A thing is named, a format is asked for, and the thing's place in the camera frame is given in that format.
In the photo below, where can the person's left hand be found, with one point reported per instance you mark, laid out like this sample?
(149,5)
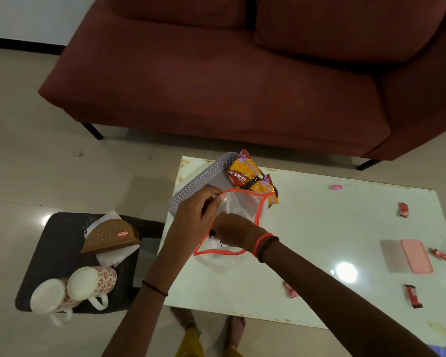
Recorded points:
(191,223)

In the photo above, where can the person's right hand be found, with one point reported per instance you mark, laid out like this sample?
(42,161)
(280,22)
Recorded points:
(238,231)

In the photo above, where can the person's left fingers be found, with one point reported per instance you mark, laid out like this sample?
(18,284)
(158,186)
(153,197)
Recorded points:
(212,193)

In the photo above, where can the person's right fingers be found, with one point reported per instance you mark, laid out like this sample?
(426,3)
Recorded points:
(217,224)

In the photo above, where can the clear pouch with orange trim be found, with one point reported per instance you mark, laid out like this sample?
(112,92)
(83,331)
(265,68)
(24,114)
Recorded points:
(241,208)

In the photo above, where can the person's right forearm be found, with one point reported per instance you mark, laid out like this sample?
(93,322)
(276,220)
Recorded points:
(338,304)

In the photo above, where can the person's left forearm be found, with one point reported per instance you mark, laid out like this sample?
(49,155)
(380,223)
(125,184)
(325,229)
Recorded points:
(148,304)

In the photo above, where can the grey perforated plastic basket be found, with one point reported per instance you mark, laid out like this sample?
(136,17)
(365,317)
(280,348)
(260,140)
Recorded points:
(199,184)

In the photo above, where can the yellow and red snack packet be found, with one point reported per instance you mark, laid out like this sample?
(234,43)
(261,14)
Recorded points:
(266,189)
(242,169)

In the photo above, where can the orange wrist band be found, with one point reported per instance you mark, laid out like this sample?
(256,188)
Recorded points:
(261,242)

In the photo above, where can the black thread wristband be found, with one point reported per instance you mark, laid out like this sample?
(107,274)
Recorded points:
(155,288)

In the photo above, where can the red wrapped candy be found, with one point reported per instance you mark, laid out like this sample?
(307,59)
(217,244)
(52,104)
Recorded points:
(404,210)
(290,290)
(413,296)
(443,255)

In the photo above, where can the person's left foot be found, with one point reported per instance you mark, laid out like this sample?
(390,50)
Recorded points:
(184,320)

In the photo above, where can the person's foot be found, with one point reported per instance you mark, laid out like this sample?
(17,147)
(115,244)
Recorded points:
(184,320)
(236,330)

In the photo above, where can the white paper napkins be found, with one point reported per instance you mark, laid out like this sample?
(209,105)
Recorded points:
(117,256)

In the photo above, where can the person's right foot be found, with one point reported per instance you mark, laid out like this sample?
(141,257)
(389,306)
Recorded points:
(236,330)

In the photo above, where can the maroon fabric sofa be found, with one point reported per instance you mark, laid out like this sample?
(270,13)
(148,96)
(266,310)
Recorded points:
(223,85)

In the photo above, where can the brown perforated napkin holder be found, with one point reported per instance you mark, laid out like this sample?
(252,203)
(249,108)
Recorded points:
(109,237)

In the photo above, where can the person's yellow trousers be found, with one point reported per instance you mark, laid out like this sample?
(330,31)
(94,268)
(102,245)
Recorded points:
(193,345)

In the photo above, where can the black sofa leg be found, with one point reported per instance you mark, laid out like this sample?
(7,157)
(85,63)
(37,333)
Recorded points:
(93,131)
(368,165)

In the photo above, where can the white mug with red flowers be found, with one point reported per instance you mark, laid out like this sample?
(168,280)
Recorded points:
(50,297)
(91,282)

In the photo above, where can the black square stool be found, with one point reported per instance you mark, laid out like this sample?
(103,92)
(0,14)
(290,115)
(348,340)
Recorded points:
(63,241)

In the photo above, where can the maroon sofa back cushion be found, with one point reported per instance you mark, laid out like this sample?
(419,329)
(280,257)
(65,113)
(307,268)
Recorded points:
(349,25)
(178,11)

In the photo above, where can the clear container with pink lid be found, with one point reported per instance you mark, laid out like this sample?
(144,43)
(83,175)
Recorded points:
(409,256)

